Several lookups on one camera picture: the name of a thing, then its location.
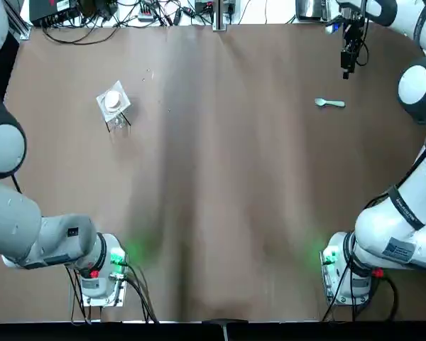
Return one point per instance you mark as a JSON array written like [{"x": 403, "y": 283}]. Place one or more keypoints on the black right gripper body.
[{"x": 354, "y": 32}]

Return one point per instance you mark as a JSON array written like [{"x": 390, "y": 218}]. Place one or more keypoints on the small pale green spoon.
[{"x": 335, "y": 103}]

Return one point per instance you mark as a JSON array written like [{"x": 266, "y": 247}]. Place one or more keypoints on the small white crucible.
[{"x": 112, "y": 100}]

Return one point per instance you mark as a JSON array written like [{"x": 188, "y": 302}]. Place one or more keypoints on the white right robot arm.
[{"x": 387, "y": 220}]

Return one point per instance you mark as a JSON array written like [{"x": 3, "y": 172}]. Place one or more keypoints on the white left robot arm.
[{"x": 10, "y": 220}]

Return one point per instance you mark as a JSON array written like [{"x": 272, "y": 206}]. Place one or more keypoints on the grey usb hub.
[{"x": 145, "y": 12}]

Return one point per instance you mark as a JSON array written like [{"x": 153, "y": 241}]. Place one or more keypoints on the clear glass burner lamp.
[{"x": 119, "y": 123}]

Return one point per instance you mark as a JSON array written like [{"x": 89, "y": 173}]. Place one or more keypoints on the black power brick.
[{"x": 99, "y": 9}]

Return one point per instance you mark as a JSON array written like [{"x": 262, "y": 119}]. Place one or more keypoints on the black computer box red logo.
[{"x": 53, "y": 12}]

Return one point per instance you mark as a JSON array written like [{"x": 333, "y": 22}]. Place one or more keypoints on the aluminium profile post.
[
  {"x": 220, "y": 17},
  {"x": 19, "y": 26}
]

